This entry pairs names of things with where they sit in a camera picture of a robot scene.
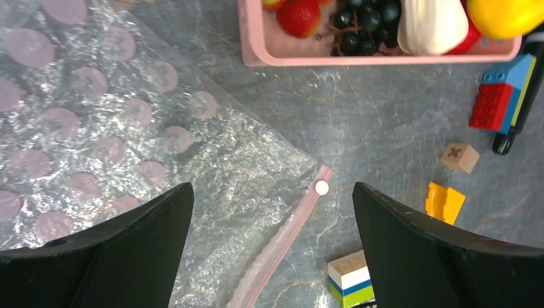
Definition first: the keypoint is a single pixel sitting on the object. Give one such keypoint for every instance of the yellow lemon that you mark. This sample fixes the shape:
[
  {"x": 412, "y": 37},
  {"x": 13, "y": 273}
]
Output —
[{"x": 505, "y": 19}]

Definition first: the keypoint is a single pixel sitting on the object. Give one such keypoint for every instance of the clear zip top bag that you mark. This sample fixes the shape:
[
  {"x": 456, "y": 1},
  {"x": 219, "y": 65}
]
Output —
[{"x": 99, "y": 116}]

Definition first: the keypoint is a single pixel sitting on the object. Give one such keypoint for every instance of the small red apple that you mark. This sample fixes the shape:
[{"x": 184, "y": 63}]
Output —
[{"x": 472, "y": 37}]

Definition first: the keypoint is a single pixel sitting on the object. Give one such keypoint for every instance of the orange yellow toy piece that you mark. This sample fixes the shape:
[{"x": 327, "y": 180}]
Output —
[{"x": 443, "y": 203}]

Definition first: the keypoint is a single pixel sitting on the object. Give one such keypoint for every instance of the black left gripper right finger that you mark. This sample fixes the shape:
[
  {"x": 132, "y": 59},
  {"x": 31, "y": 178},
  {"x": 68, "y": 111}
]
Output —
[{"x": 419, "y": 261}]

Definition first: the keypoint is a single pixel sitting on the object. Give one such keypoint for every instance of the black microphone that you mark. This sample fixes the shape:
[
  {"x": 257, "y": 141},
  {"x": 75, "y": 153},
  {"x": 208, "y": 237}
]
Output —
[{"x": 532, "y": 44}]

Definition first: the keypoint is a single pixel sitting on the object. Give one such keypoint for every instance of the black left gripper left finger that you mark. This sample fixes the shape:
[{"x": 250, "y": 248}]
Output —
[{"x": 130, "y": 260}]

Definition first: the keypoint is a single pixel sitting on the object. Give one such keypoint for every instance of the red lychee bunch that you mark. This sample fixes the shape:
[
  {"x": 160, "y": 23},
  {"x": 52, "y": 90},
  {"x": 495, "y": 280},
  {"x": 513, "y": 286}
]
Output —
[{"x": 297, "y": 18}]

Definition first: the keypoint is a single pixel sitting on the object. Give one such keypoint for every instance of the black grape bunch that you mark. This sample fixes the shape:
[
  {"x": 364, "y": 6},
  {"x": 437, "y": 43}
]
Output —
[{"x": 365, "y": 28}]

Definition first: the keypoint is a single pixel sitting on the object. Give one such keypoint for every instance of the green white bok choy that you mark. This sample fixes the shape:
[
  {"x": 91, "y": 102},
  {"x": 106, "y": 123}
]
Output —
[{"x": 430, "y": 28}]

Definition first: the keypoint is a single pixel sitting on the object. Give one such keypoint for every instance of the wooden cube with cross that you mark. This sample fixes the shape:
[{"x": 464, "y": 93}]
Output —
[{"x": 460, "y": 157}]

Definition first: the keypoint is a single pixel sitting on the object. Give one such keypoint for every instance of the white blue green brick stack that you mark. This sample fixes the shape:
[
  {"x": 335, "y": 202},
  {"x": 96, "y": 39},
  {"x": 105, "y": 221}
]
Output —
[{"x": 349, "y": 280}]

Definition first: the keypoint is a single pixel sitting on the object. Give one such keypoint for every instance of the red blue yellow brick block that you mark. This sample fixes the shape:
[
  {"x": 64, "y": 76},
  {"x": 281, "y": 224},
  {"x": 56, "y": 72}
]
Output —
[{"x": 500, "y": 93}]

